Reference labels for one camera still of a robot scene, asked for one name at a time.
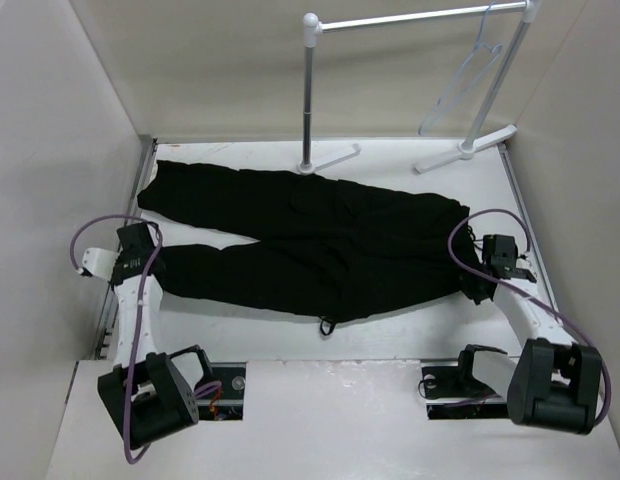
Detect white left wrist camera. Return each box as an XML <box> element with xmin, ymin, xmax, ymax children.
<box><xmin>78</xmin><ymin>247</ymin><xmax>118</xmax><ymax>282</ymax></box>

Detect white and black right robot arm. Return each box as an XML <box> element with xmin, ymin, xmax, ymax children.
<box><xmin>453</xmin><ymin>235</ymin><xmax>603</xmax><ymax>435</ymax></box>

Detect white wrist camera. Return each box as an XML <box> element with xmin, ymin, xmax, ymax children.
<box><xmin>78</xmin><ymin>247</ymin><xmax>118</xmax><ymax>282</ymax></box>
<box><xmin>517</xmin><ymin>254</ymin><xmax>533</xmax><ymax>270</ymax></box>

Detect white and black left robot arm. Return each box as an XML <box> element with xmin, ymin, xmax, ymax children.
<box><xmin>97</xmin><ymin>222</ymin><xmax>221</xmax><ymax>463</ymax></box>

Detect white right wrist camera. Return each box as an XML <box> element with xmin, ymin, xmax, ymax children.
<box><xmin>517</xmin><ymin>254</ymin><xmax>533</xmax><ymax>270</ymax></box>

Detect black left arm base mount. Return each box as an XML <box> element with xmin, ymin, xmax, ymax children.
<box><xmin>169</xmin><ymin>345</ymin><xmax>247</xmax><ymax>421</ymax></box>

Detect white metal clothes rack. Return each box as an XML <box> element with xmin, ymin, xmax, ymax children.
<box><xmin>298</xmin><ymin>1</ymin><xmax>541</xmax><ymax>174</ymax></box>

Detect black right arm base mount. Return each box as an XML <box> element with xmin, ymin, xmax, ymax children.
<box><xmin>418</xmin><ymin>362</ymin><xmax>508</xmax><ymax>421</ymax></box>

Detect black trousers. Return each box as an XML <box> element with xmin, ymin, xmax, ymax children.
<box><xmin>137</xmin><ymin>160</ymin><xmax>485</xmax><ymax>325</ymax></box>

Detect pale blue clothes hanger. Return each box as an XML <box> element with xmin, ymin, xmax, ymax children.
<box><xmin>418</xmin><ymin>1</ymin><xmax>504</xmax><ymax>136</ymax></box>

